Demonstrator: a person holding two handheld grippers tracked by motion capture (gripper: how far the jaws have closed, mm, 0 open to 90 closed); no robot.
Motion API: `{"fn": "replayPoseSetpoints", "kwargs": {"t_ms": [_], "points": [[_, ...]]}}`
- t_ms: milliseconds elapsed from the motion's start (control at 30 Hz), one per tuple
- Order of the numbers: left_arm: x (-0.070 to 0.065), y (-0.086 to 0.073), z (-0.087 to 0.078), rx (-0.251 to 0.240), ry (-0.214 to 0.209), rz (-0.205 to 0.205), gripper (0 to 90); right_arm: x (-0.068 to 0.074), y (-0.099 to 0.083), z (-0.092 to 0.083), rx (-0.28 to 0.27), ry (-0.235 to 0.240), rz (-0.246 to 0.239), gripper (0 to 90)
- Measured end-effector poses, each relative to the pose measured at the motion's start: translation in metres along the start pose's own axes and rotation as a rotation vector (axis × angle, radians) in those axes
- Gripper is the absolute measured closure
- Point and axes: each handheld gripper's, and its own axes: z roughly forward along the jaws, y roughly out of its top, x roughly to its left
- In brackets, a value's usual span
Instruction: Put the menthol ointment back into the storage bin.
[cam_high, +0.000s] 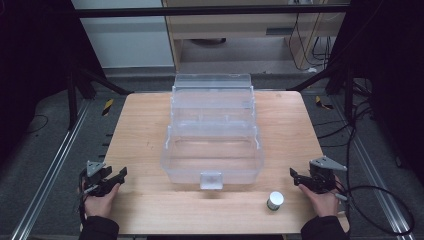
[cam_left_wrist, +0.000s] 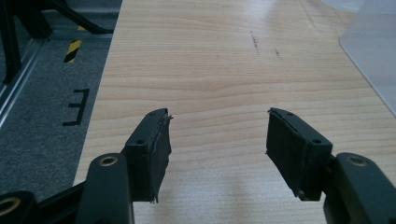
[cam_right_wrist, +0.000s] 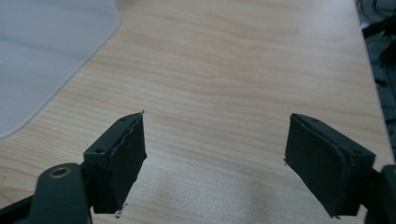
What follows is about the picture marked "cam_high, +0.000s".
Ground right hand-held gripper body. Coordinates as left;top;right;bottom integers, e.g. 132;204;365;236
308;156;348;195

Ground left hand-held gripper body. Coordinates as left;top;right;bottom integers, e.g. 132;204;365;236
79;160;114;198

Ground small jar with white lid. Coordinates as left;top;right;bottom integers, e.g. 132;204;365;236
266;190;285;212

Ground clear plastic tiered storage box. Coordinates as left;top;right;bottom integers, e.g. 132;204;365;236
160;73;266;191

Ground person's right hand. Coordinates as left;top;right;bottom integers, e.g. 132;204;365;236
297;182;342;219

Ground person's left hand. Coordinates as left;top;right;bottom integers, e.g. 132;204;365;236
83;182;122;220

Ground black metal stand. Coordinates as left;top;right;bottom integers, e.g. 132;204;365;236
285;61;356;125
65;63;135;132

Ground dark curtain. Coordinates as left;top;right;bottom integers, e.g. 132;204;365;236
0;0;106;165
328;0;424;186

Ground white cabinet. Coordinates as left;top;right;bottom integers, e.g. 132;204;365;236
70;0;176;70

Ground light wooden desk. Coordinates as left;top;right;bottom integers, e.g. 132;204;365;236
161;0;352;73

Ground aluminium floor rail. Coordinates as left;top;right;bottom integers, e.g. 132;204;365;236
331;95;418;240
9;99;92;240

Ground bundle of black floor cables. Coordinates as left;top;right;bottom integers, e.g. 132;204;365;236
313;78;384;188

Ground yellow-handled tool on left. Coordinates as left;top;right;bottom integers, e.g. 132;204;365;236
101;98;115;117

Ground yellow-handled tool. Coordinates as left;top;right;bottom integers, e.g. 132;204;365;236
101;98;115;117
314;95;335;111

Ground yellow-handled tool on right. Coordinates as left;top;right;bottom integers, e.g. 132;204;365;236
314;95;335;111

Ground thin black floor cable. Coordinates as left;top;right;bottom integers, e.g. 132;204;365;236
25;114;50;135

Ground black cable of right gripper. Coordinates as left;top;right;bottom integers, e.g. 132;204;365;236
334;185;416;236

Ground black cables under wooden desk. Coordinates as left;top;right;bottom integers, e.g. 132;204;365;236
287;13;338;73

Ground black horizontal frame bar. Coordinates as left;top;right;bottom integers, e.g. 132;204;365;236
73;3;350;19

